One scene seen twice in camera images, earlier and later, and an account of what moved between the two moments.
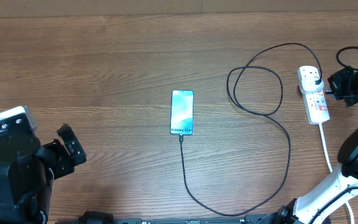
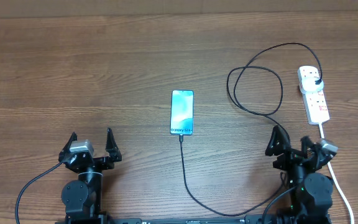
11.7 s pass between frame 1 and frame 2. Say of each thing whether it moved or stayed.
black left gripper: moved
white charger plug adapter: stayed
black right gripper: moved
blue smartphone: stayed
